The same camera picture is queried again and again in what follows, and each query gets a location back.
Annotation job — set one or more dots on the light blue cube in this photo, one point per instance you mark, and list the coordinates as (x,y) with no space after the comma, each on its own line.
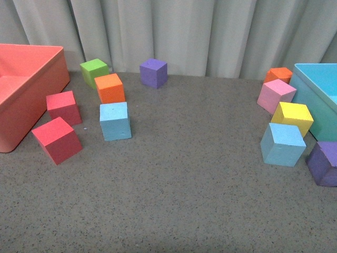
(115,121)
(282,144)

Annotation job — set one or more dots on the purple foam cube back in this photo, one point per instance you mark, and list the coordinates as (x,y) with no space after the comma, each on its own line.
(153,73)

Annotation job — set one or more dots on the purple foam cube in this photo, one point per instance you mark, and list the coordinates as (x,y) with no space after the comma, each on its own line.
(153,73)
(322,163)

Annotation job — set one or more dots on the orange foam cube left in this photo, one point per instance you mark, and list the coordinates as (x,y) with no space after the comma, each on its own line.
(110,89)

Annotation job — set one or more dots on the orange foam cube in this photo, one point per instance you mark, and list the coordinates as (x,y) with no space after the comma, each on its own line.
(110,89)
(282,73)

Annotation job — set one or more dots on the green foam cube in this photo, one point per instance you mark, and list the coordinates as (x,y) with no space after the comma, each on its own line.
(92,69)

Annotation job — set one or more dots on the white pleated curtain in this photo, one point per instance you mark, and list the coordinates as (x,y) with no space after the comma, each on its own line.
(235,39)

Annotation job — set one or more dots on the red foam cube rear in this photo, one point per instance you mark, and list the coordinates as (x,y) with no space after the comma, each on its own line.
(64,105)

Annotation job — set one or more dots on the red foam cube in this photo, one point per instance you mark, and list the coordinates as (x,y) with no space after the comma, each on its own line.
(58,139)
(64,105)

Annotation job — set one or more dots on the pink foam cube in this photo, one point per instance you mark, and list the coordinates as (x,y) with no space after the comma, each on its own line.
(273,92)

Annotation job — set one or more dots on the red foam cube front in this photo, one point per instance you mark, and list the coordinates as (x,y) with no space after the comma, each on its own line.
(58,139)

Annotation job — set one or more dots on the yellow foam cube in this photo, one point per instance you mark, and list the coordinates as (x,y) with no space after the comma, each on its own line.
(293,114)

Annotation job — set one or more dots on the orange foam cube right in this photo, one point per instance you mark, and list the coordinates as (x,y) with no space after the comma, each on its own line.
(282,73)

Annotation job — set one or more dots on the coral plastic bin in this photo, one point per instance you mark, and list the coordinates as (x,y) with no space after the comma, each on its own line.
(29,73)

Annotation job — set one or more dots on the light blue plastic bin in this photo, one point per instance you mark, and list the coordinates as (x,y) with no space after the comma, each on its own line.
(316,88)

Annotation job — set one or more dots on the purple foam cube front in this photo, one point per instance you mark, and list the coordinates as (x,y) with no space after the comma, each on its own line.
(322,163)

